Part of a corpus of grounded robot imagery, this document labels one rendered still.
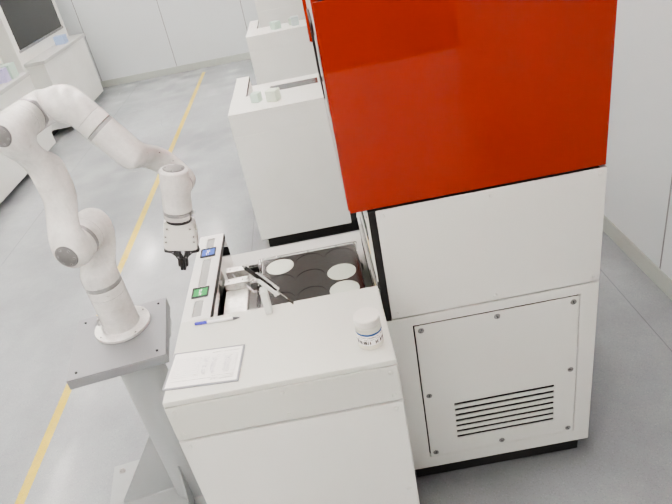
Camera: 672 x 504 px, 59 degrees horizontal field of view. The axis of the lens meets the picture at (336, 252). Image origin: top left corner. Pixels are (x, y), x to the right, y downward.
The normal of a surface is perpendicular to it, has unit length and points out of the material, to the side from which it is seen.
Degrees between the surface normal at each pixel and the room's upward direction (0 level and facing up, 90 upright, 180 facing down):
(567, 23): 90
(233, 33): 90
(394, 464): 90
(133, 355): 3
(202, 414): 90
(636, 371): 0
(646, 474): 0
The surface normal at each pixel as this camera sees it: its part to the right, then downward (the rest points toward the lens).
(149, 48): 0.08, 0.51
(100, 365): -0.15, -0.82
